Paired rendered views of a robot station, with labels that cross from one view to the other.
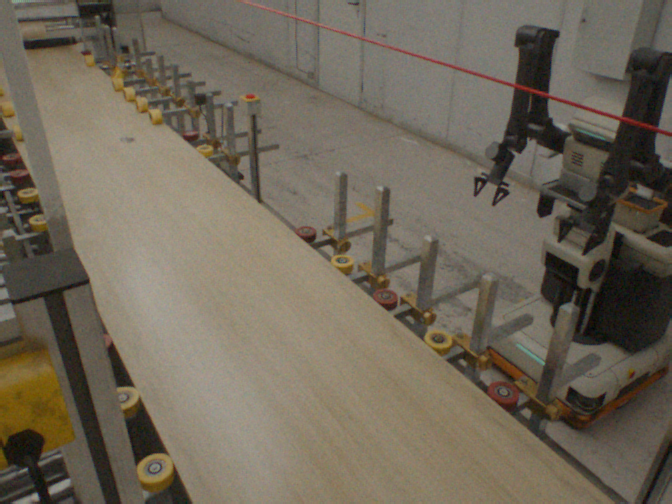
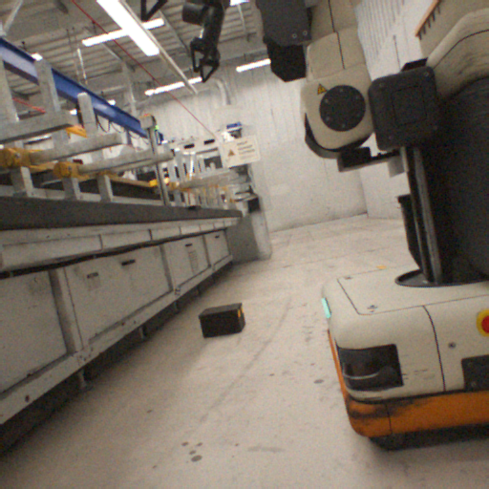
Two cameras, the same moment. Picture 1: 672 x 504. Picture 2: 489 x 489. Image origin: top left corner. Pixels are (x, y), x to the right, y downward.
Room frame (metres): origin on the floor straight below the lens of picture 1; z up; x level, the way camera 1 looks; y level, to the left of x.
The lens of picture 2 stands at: (1.07, -1.48, 0.51)
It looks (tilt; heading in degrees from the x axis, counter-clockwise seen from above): 4 degrees down; 41
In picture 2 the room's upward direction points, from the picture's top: 12 degrees counter-clockwise
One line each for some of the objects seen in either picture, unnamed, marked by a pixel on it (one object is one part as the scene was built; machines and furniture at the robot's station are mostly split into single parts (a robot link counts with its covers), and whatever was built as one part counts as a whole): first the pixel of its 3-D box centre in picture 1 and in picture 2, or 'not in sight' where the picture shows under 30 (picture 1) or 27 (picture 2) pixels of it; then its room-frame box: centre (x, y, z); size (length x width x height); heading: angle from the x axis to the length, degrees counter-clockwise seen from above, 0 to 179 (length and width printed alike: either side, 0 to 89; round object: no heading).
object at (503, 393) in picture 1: (500, 406); not in sight; (1.10, -0.44, 0.85); 0.08 x 0.08 x 0.11
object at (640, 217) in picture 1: (630, 208); (460, 27); (2.24, -1.26, 0.87); 0.23 x 0.15 x 0.11; 34
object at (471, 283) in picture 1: (429, 300); (48, 157); (1.62, -0.33, 0.81); 0.43 x 0.03 x 0.04; 124
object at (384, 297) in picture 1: (384, 308); not in sight; (1.51, -0.16, 0.85); 0.08 x 0.08 x 0.11
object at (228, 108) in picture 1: (231, 149); (173, 179); (2.80, 0.54, 0.89); 0.04 x 0.04 x 0.48; 34
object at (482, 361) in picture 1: (470, 351); not in sight; (1.36, -0.42, 0.81); 0.14 x 0.06 x 0.05; 34
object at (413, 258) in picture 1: (385, 268); (92, 168); (1.83, -0.19, 0.80); 0.43 x 0.03 x 0.04; 124
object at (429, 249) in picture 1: (423, 299); (11, 138); (1.55, -0.29, 0.87); 0.04 x 0.04 x 0.48; 34
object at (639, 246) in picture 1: (609, 265); (470, 146); (2.23, -1.25, 0.59); 0.55 x 0.34 x 0.83; 34
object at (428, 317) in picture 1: (417, 309); (22, 160); (1.57, -0.28, 0.81); 0.14 x 0.06 x 0.05; 34
